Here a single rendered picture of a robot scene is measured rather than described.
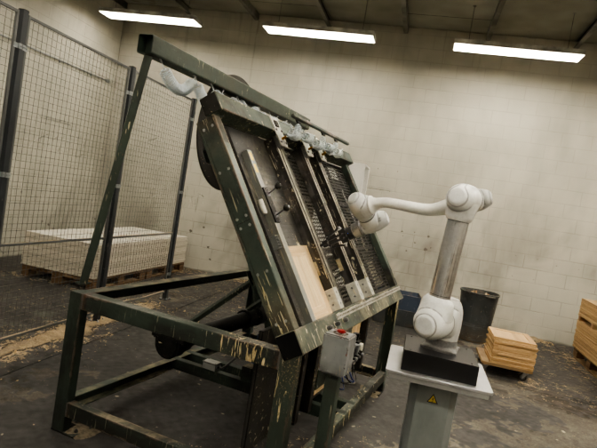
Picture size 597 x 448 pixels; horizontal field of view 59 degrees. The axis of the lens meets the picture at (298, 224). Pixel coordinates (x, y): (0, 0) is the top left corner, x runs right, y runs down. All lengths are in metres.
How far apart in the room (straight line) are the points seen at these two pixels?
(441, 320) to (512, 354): 3.42
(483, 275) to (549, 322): 1.12
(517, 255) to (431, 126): 2.28
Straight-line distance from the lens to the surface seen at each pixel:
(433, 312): 2.55
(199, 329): 2.66
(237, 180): 2.51
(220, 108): 2.62
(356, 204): 2.78
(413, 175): 8.22
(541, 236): 8.38
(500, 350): 5.92
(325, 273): 2.98
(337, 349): 2.36
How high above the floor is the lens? 1.50
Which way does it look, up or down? 3 degrees down
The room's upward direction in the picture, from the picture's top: 9 degrees clockwise
